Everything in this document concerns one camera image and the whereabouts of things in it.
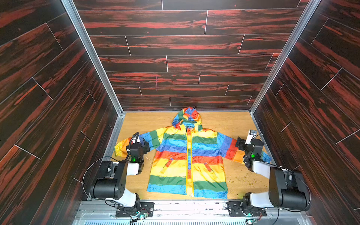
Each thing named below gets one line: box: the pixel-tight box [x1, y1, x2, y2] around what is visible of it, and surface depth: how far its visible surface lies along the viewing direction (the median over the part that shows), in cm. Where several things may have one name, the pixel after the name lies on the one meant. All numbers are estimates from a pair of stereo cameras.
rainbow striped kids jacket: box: [113, 106, 272, 200], surface depth 93 cm
